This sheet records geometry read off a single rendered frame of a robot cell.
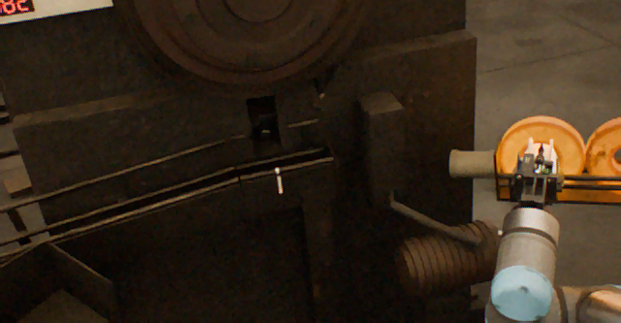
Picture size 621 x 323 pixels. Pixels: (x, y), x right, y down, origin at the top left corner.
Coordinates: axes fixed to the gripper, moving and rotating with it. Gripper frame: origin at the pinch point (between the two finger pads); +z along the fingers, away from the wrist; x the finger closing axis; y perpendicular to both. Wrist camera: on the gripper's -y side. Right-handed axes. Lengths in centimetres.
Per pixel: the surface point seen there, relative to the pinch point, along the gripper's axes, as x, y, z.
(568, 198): -5.5, -8.0, -5.6
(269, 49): 43, 34, -15
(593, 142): -8.8, 3.2, -0.8
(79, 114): 83, 23, -24
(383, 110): 29.9, 8.3, -1.5
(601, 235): -16, -90, 49
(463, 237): 13.0, -12.8, -14.7
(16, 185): 202, -80, 28
